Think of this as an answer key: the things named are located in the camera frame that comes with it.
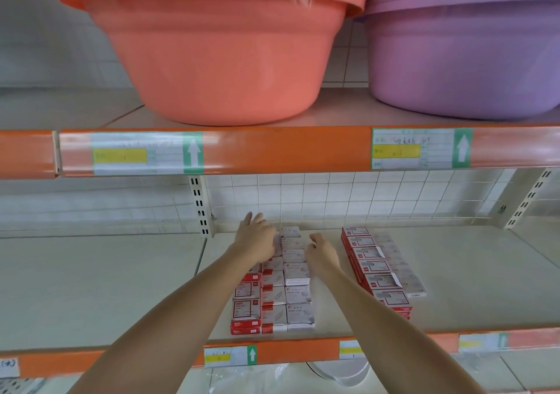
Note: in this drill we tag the person's right hand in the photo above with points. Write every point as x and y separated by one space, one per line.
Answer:
324 256

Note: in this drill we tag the person's left hand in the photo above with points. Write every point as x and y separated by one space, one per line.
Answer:
254 242

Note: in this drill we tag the white shelf with orange edges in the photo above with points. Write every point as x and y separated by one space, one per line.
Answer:
87 284

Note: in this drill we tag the person's left forearm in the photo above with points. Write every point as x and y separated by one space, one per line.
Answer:
157 337

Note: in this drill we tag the person's right forearm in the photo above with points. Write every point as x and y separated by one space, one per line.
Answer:
402 341

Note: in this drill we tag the white perforated shelf upright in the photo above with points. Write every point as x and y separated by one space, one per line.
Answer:
528 199
201 206

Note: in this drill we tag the small price label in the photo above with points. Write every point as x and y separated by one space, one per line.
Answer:
230 356
483 341
352 349

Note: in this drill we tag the large label with green arrow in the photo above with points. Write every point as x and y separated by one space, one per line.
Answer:
422 149
147 154

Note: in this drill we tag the clear plastic bag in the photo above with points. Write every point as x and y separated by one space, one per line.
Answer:
236 380

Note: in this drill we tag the orange plastic basin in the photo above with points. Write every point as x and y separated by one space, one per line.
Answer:
210 48

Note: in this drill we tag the purple plastic basin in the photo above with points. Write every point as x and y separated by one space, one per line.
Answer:
464 52

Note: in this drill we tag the white handwritten label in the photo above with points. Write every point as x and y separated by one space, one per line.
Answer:
9 366

